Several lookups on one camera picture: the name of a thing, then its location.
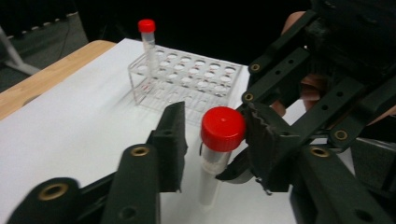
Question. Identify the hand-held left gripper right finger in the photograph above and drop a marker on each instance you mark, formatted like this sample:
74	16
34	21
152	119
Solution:
271	155

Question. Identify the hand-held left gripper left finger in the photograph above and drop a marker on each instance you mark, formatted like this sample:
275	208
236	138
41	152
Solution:
171	149

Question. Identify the red-capped test tube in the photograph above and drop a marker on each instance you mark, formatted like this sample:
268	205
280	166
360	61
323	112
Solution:
147	26
222	127

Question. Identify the clear acrylic test tube rack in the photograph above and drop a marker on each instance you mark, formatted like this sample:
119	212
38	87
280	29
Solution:
193	77

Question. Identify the white paper sheet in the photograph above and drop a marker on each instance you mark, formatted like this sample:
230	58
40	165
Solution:
77	130

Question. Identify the white metal stand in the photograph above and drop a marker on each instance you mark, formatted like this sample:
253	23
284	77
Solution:
9	49

